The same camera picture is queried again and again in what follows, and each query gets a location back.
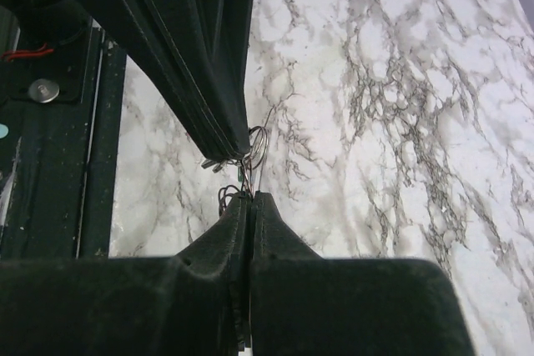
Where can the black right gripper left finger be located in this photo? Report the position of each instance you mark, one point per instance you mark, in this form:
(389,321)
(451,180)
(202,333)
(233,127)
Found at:
(192,303)

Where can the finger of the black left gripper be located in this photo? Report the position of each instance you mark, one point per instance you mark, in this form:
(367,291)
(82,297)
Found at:
(132,26)
(208,45)

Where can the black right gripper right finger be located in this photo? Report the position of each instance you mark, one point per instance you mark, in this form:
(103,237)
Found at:
(303,304)

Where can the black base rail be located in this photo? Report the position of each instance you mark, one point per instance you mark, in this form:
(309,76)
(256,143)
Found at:
(62,82)

